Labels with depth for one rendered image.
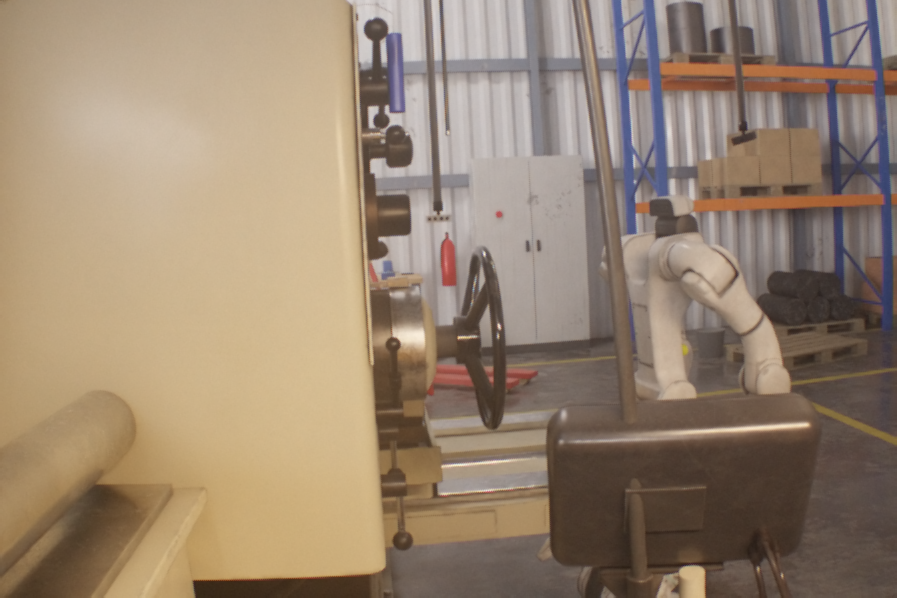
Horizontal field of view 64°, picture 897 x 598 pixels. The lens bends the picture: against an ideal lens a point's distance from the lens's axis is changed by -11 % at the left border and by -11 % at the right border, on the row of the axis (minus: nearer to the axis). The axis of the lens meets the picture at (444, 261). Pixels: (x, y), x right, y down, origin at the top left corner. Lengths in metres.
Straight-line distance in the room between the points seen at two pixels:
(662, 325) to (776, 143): 7.05
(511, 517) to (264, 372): 1.39
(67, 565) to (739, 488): 0.77
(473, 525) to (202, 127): 1.57
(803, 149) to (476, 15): 3.99
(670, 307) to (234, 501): 1.13
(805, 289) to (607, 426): 8.18
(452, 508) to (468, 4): 7.63
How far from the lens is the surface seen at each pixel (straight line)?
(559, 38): 9.47
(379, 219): 1.30
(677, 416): 0.97
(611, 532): 1.04
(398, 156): 1.49
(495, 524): 2.34
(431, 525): 2.31
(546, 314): 8.63
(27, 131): 1.15
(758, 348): 1.78
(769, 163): 8.78
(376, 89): 1.17
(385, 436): 1.58
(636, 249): 1.97
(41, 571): 0.88
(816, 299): 9.17
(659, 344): 1.88
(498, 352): 1.43
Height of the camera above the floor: 1.54
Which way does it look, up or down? 3 degrees down
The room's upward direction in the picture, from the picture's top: 3 degrees counter-clockwise
